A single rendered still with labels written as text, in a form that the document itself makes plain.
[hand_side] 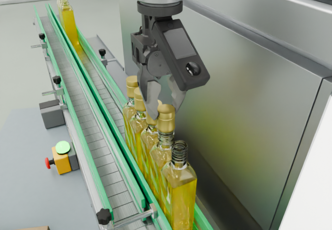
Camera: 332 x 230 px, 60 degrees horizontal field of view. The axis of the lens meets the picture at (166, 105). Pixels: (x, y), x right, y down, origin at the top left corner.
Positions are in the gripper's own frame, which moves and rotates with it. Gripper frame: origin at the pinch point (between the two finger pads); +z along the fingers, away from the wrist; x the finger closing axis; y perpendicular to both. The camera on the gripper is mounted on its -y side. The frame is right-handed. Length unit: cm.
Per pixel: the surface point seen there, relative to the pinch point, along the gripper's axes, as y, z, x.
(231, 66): -2.6, -8.4, -11.8
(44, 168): 41, 42, 27
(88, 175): 19.0, 29.5, 14.8
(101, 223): -5.0, 17.9, 16.0
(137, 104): 10.7, 4.1, 2.0
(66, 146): 37, 32, 18
